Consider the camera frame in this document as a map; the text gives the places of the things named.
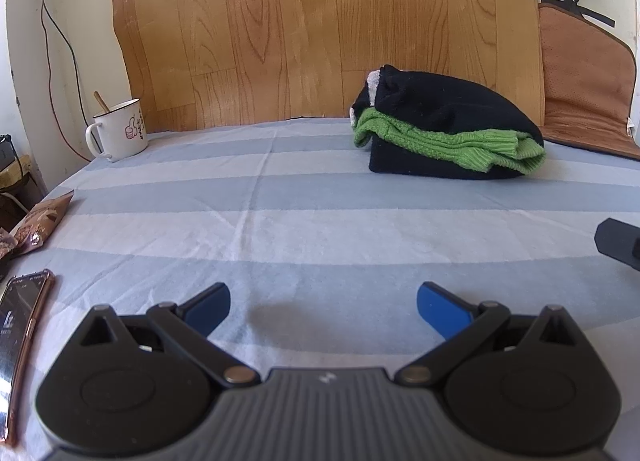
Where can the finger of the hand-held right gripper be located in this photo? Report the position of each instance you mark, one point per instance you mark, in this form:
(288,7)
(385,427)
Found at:
(620,241)

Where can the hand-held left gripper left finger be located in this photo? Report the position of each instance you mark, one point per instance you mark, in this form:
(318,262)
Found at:
(210,303)

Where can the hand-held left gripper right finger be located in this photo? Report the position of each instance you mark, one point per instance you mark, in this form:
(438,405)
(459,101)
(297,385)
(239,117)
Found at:
(440,308)

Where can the navy and green knit sweater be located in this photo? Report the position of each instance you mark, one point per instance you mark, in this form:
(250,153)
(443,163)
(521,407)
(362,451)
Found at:
(450,101)

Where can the blue striped bed sheet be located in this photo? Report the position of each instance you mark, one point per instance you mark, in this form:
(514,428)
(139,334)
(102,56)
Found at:
(300,216)

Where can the brown seat cushion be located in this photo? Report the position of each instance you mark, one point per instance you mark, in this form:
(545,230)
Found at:
(580,71)

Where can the brown snack packet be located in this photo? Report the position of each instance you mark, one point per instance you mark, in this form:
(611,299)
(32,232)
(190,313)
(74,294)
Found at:
(40,221)

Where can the white enamel mug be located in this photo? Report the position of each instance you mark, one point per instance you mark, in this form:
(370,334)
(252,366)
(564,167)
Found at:
(122,133)

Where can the smartphone in pink case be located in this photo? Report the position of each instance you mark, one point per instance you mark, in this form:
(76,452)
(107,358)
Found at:
(15,331)

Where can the wood-grain board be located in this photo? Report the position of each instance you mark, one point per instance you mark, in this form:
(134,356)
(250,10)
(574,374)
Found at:
(300,16)

